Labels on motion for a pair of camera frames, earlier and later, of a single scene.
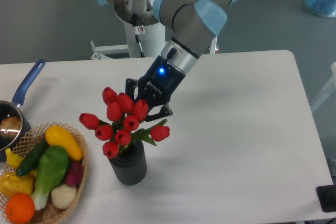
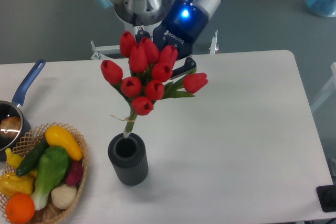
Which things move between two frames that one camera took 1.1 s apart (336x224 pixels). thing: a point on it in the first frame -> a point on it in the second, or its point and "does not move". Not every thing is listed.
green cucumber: (29, 163) does not move
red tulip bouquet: (123, 123) -> (144, 75)
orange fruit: (20, 208) does not move
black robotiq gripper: (156, 86) -> (181, 26)
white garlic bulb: (63, 195) does not move
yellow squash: (56, 136) does not move
